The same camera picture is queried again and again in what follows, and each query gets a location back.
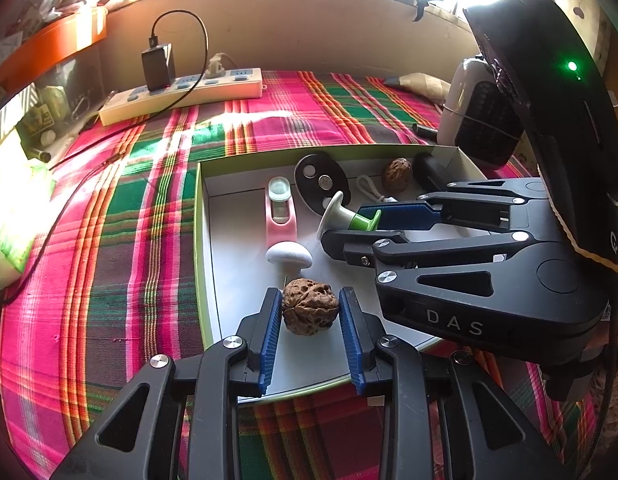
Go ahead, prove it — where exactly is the black and white heater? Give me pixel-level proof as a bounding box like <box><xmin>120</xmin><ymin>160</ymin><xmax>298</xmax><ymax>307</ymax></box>
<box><xmin>436</xmin><ymin>56</ymin><xmax>525</xmax><ymax>170</ymax></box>

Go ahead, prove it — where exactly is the thin black cable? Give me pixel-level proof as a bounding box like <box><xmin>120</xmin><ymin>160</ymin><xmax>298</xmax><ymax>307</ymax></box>
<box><xmin>0</xmin><ymin>110</ymin><xmax>156</xmax><ymax>307</ymax></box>

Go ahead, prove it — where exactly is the green and white cardboard box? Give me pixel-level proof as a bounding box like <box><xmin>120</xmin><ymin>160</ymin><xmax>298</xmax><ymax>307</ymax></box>
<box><xmin>194</xmin><ymin>144</ymin><xmax>491</xmax><ymax>404</ymax></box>

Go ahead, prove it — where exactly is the small green carton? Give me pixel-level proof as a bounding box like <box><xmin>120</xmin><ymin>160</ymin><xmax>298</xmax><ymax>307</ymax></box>
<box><xmin>16</xmin><ymin>84</ymin><xmax>70</xmax><ymax>154</ymax></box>

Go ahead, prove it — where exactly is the green striped box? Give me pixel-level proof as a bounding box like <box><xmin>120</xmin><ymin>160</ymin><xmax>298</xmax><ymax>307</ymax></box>
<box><xmin>0</xmin><ymin>82</ymin><xmax>38</xmax><ymax>149</ymax></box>

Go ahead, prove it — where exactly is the large brown walnut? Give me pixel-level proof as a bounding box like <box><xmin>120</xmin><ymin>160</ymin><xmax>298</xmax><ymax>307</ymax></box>
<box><xmin>281</xmin><ymin>278</ymin><xmax>339</xmax><ymax>334</ymax></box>

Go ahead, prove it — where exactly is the black charger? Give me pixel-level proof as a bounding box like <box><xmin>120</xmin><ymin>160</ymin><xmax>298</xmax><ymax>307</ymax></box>
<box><xmin>140</xmin><ymin>43</ymin><xmax>178</xmax><ymax>92</ymax></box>

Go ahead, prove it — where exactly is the small brown walnut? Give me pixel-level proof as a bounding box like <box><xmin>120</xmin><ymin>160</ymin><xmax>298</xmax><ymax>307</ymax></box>
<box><xmin>381</xmin><ymin>157</ymin><xmax>415</xmax><ymax>194</ymax></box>

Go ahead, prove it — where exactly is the orange shelf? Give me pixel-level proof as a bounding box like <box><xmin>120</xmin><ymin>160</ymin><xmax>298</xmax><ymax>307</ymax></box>
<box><xmin>0</xmin><ymin>7</ymin><xmax>110</xmax><ymax>89</ymax></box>

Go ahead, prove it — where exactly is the grey mushroom knob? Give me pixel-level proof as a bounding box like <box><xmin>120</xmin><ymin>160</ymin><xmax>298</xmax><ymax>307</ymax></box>
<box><xmin>265</xmin><ymin>241</ymin><xmax>314</xmax><ymax>271</ymax></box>

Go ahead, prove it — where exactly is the black oval disc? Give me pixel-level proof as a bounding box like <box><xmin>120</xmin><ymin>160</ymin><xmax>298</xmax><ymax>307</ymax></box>
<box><xmin>294</xmin><ymin>153</ymin><xmax>351</xmax><ymax>215</ymax></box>

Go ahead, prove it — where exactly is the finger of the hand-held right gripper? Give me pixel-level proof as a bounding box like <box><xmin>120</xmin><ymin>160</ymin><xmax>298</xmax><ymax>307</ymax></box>
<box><xmin>320</xmin><ymin>227</ymin><xmax>540</xmax><ymax>351</ymax></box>
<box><xmin>356</xmin><ymin>176</ymin><xmax>546</xmax><ymax>234</ymax></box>

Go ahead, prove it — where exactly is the plaid cloth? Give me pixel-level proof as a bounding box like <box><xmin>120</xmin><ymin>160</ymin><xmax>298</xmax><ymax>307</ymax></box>
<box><xmin>0</xmin><ymin>67</ymin><xmax>601</xmax><ymax>480</ymax></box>

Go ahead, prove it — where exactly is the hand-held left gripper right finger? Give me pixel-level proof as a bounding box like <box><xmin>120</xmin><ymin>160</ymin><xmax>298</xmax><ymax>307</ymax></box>
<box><xmin>337</xmin><ymin>286</ymin><xmax>571</xmax><ymax>480</ymax></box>

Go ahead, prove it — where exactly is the black window latch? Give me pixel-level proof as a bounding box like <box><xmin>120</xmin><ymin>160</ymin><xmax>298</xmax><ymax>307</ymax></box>
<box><xmin>412</xmin><ymin>0</ymin><xmax>443</xmax><ymax>24</ymax></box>

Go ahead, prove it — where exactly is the cream power strip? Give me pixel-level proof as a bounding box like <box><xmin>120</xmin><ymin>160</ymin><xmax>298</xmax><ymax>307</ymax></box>
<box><xmin>98</xmin><ymin>67</ymin><xmax>265</xmax><ymax>127</ymax></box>

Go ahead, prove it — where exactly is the green tissue pack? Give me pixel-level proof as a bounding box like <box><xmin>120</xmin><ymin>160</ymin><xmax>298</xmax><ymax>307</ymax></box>
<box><xmin>0</xmin><ymin>162</ymin><xmax>58</xmax><ymax>292</ymax></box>

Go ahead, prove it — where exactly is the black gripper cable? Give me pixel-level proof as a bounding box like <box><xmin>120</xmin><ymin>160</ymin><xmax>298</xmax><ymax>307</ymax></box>
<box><xmin>586</xmin><ymin>304</ymin><xmax>618</xmax><ymax>467</ymax></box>

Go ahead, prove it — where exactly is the beige pointed tube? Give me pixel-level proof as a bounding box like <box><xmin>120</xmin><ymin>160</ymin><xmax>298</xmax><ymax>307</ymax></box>
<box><xmin>383</xmin><ymin>72</ymin><xmax>453</xmax><ymax>101</ymax></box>

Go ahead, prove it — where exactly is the white plug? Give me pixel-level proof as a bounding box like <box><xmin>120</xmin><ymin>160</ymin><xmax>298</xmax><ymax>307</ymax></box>
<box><xmin>203</xmin><ymin>52</ymin><xmax>228</xmax><ymax>81</ymax></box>

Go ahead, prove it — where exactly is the black stick with cord loop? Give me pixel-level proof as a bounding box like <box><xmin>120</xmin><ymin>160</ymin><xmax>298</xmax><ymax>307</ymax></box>
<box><xmin>356</xmin><ymin>153</ymin><xmax>448</xmax><ymax>205</ymax></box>

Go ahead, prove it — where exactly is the green and white spool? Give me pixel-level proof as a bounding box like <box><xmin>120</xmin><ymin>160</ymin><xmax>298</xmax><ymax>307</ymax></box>
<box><xmin>316</xmin><ymin>190</ymin><xmax>383</xmax><ymax>239</ymax></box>

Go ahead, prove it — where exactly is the pink pocket magnifier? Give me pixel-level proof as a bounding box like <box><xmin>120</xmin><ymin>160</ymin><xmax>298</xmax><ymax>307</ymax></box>
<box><xmin>265</xmin><ymin>175</ymin><xmax>299</xmax><ymax>251</ymax></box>

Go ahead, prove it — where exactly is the black charger cable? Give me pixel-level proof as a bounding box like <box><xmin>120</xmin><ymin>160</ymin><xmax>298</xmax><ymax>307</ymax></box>
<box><xmin>146</xmin><ymin>8</ymin><xmax>210</xmax><ymax>122</ymax></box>

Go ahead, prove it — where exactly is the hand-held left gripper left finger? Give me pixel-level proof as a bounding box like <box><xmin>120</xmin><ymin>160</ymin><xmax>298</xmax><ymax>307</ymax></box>
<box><xmin>51</xmin><ymin>287</ymin><xmax>284</xmax><ymax>480</ymax></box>

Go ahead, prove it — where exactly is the yellow braided cord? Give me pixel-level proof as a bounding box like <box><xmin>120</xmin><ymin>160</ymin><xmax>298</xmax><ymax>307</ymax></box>
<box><xmin>548</xmin><ymin>194</ymin><xmax>618</xmax><ymax>277</ymax></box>

